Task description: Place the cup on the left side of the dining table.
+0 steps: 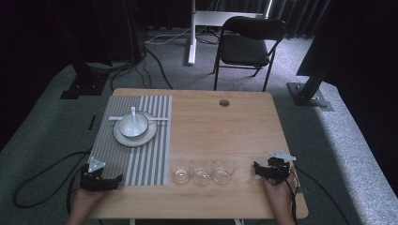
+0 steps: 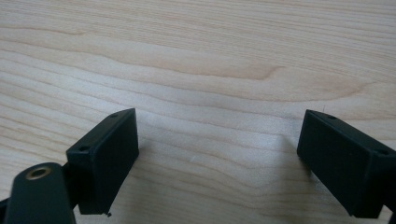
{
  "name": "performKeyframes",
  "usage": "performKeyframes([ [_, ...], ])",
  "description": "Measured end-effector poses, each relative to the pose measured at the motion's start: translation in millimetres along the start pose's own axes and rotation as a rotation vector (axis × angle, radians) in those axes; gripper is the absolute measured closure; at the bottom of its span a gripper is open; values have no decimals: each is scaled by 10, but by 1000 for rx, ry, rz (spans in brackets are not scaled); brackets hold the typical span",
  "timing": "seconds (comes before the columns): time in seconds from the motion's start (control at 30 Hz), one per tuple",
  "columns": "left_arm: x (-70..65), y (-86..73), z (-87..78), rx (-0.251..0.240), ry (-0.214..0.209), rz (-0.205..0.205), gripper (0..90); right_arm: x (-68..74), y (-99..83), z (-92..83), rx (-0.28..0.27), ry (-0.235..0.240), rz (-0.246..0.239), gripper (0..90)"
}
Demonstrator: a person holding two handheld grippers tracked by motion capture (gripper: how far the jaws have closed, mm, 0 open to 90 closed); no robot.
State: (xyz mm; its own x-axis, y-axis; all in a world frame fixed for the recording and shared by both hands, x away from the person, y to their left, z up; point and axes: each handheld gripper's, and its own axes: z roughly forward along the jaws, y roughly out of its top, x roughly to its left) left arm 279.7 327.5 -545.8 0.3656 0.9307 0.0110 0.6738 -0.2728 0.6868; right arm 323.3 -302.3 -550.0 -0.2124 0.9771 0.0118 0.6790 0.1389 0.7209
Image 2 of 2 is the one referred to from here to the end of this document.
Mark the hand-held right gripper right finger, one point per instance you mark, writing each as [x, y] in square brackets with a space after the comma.
[342, 165]

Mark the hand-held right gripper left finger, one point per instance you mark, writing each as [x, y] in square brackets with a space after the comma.
[104, 161]

